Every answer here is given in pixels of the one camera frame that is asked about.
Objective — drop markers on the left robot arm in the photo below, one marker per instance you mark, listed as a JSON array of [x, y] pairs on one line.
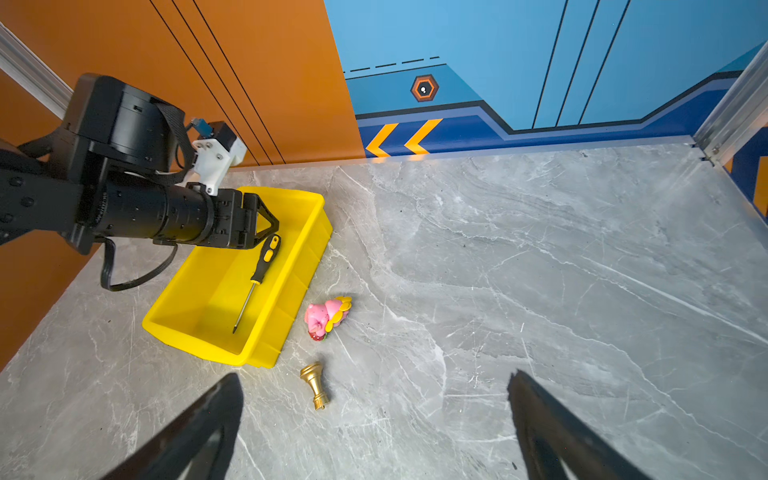
[[127, 164]]

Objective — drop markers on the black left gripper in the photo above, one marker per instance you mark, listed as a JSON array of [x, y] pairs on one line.
[[235, 220]]

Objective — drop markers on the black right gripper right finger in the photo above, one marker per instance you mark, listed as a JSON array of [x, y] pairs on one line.
[[554, 442]]

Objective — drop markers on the gold chess piece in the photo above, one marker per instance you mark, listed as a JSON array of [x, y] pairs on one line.
[[312, 375]]

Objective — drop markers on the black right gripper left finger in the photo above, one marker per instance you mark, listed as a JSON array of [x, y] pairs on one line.
[[198, 444]]

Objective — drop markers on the yellow plastic bin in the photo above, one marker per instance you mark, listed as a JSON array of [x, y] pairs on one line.
[[211, 309]]

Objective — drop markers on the pink toy figure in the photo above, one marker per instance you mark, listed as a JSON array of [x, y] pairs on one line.
[[322, 318]]

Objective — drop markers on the black yellow screwdriver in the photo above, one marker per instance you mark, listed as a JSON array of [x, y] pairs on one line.
[[268, 253]]

